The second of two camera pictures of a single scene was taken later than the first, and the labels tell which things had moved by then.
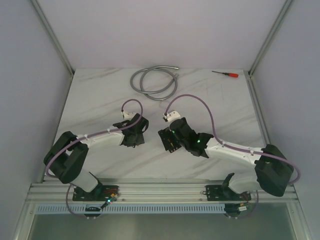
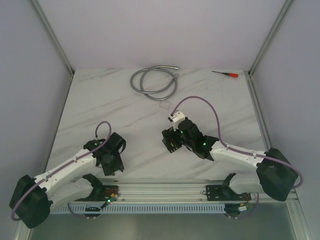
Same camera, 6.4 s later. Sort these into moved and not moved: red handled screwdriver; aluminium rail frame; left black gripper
Moved: left black gripper
Not moved: red handled screwdriver; aluminium rail frame
